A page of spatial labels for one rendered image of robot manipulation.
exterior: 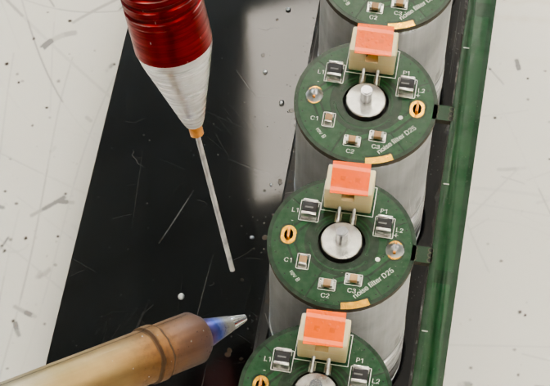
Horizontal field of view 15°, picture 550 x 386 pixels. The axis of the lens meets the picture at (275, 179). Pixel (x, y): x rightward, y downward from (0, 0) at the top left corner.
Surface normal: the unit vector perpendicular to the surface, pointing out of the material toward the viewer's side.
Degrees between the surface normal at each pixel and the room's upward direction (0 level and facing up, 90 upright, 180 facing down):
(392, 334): 90
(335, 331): 0
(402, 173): 90
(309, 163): 90
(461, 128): 0
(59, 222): 0
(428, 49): 90
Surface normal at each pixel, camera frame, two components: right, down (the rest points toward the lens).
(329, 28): -0.88, 0.41
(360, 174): 0.00, -0.49
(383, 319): 0.62, 0.69
